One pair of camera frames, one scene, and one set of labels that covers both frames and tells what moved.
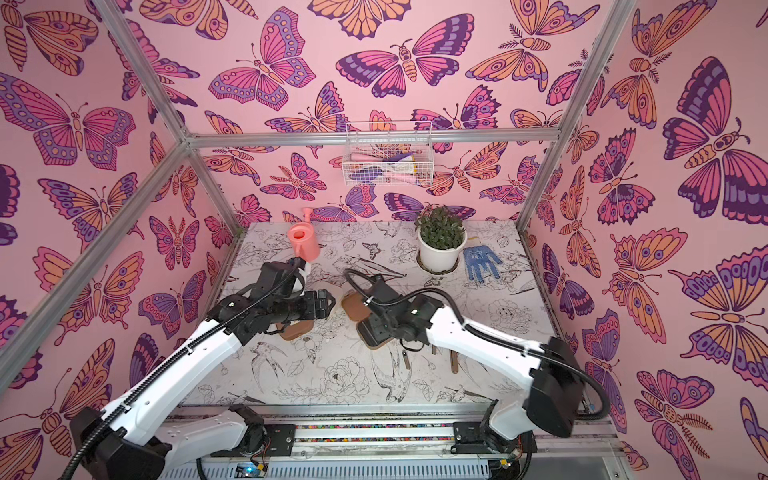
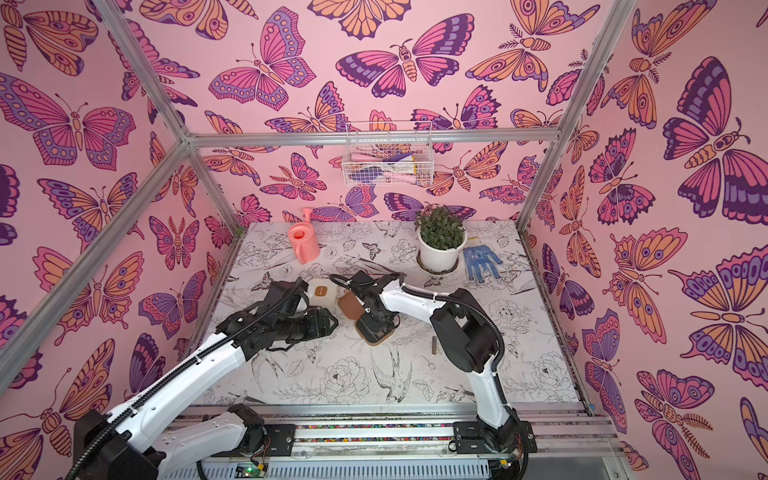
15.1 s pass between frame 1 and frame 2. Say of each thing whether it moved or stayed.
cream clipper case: stayed
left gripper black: moved
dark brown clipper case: stayed
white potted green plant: stayed
